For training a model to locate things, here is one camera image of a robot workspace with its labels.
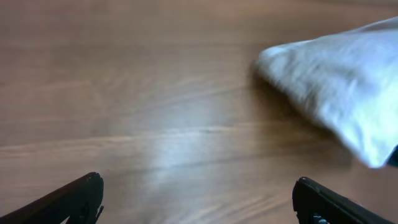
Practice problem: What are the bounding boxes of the dark navy shirt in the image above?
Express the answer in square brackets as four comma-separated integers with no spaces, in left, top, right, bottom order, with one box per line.
[387,146,398,167]

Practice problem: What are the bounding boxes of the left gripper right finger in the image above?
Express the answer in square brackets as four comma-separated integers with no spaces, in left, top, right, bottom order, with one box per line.
[292,177,392,224]

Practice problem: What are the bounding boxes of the beige shorts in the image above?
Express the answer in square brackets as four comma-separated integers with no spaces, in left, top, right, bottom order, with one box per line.
[255,17,397,169]

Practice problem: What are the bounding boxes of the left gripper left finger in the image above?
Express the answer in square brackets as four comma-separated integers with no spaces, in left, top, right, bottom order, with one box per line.
[1,172,104,224]

